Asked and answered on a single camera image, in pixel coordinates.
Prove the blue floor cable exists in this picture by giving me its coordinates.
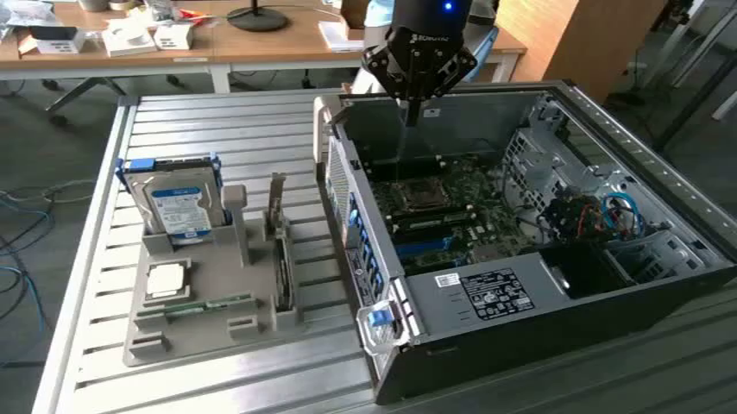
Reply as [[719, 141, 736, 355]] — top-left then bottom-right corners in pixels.
[[0, 189, 54, 367]]

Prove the CPU socket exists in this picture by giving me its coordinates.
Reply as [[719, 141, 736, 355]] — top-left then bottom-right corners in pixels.
[[390, 179, 454, 212]]

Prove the red wire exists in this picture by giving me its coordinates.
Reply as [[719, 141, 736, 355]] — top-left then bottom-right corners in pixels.
[[579, 202, 612, 238]]

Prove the black power cable bundle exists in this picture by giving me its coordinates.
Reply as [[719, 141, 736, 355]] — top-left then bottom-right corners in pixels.
[[544, 196, 607, 242]]

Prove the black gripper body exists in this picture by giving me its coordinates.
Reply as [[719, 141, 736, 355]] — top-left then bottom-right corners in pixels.
[[384, 0, 472, 99]]

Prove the white paper stack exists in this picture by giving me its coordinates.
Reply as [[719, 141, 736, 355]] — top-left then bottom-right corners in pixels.
[[318, 20, 365, 53]]

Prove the wooden desk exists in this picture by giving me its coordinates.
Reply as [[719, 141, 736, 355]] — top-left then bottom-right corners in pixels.
[[0, 0, 529, 94]]

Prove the black installed RAM stick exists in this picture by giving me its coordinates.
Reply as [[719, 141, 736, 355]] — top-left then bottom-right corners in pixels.
[[394, 210, 477, 234]]

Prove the brown cardboard box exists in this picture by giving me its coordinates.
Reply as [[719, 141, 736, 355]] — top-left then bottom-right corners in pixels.
[[340, 0, 370, 29]]

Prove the green RAM stick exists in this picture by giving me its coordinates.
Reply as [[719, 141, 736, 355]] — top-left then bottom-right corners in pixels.
[[141, 294, 256, 317]]

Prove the silver CPU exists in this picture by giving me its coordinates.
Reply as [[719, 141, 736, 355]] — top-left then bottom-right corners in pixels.
[[147, 263, 189, 298]]

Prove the silver disk bay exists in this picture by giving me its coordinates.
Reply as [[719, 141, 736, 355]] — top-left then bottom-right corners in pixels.
[[604, 230, 708, 281]]

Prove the hard disk in blue bracket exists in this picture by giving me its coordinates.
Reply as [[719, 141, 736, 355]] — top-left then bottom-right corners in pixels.
[[114, 151, 225, 247]]

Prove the blue case latch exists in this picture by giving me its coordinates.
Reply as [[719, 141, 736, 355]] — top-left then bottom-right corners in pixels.
[[366, 308, 394, 331]]

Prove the white box with black lid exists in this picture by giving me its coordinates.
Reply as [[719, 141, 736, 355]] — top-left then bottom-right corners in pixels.
[[29, 25, 89, 55]]

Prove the green motherboard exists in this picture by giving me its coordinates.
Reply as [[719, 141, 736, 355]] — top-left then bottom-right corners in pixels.
[[368, 153, 549, 275]]

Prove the black lamp base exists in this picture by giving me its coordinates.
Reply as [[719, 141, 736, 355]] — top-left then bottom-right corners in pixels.
[[226, 0, 289, 32]]

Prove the grey power supply unit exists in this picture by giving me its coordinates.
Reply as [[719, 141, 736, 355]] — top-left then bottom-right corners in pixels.
[[406, 252, 569, 336]]

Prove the white open box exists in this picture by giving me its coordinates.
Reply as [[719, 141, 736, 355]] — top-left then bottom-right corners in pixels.
[[102, 19, 158, 58]]

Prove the graphics card with metal bracket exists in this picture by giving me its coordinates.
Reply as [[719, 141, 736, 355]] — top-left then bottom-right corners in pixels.
[[264, 172, 298, 314]]

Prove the blue expansion slot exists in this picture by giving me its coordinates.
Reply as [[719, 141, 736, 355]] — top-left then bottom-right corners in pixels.
[[396, 236, 454, 256]]

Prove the grey parts rack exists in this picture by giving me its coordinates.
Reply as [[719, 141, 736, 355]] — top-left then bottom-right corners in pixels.
[[123, 184, 309, 367]]

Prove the blue data wire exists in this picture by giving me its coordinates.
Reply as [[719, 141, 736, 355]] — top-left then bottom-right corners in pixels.
[[601, 193, 648, 239]]

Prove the white carton with label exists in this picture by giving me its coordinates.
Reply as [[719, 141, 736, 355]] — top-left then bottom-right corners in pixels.
[[154, 23, 195, 51]]

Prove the black open PC case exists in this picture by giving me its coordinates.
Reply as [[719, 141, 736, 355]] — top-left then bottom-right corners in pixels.
[[313, 78, 737, 406]]

